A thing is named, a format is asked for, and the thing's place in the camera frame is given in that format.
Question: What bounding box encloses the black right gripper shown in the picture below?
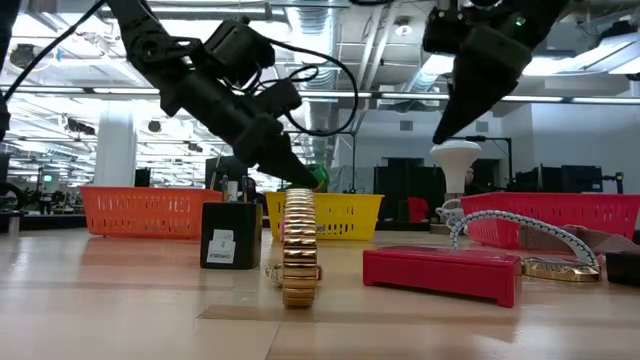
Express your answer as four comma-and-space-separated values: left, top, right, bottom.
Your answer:
422, 0, 534, 146

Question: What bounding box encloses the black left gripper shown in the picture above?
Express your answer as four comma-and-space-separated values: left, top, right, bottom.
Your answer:
159, 64, 322, 191

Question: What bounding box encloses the green white small item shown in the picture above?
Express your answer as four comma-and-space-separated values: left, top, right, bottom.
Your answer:
299, 163, 331, 194

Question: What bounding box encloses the gold link band watch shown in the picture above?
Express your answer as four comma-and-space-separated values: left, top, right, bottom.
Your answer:
264, 188, 324, 309

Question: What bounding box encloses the black charger cube with label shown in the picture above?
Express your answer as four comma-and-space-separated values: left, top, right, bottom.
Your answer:
199, 174, 264, 271

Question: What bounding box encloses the white light bulb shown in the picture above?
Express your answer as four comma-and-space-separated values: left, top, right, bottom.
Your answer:
429, 139, 483, 206

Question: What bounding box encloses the yellow plastic basket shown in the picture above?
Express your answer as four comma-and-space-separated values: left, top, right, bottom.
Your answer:
264, 191, 385, 242

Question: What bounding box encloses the person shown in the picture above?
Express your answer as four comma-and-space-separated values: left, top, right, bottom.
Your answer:
463, 166, 479, 196

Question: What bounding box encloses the black equipment rack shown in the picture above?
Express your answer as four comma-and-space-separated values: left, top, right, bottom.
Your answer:
512, 164, 626, 195

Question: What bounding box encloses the red plastic basket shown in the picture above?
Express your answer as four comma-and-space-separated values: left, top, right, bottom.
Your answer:
459, 192, 640, 251

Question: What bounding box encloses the orange plastic basket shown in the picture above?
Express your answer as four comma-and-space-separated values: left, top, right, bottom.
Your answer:
79, 185, 224, 240

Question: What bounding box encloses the white round pillar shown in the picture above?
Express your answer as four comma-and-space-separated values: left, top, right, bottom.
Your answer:
93, 102, 138, 188

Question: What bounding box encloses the red flat box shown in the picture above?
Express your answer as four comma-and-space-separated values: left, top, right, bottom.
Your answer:
362, 245, 524, 309

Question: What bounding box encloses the black small box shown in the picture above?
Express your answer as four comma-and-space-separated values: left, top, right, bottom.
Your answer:
604, 249, 640, 288

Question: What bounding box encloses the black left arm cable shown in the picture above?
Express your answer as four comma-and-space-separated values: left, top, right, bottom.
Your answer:
239, 38, 361, 138

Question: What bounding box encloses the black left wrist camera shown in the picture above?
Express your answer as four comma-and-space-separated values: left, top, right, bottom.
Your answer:
202, 18, 277, 87

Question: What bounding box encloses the white coiled cable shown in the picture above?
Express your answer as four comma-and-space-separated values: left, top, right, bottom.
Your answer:
433, 198, 467, 232

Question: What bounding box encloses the white black braided cord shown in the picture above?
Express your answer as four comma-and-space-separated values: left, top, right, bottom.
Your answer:
448, 209, 601, 269

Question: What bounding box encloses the brown strap watch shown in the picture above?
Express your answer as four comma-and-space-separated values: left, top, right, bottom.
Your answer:
517, 224, 640, 284

